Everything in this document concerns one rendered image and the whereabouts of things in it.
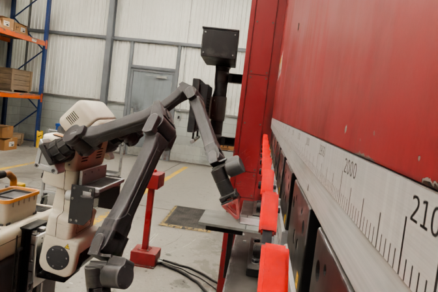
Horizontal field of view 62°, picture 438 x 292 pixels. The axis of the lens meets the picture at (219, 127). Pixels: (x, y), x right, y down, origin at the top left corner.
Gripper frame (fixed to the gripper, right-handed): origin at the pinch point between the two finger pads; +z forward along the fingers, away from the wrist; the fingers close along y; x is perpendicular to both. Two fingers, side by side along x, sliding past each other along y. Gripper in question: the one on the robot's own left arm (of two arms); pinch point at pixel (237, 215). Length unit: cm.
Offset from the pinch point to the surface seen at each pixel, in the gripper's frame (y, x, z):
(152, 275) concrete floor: 147, 108, 49
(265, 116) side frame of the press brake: 83, -27, -32
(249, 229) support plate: -9.1, -3.4, 4.4
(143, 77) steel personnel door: 723, 193, -248
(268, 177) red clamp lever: -72, -20, -19
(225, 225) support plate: -8.9, 4.2, -0.1
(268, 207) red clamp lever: -93, -19, -18
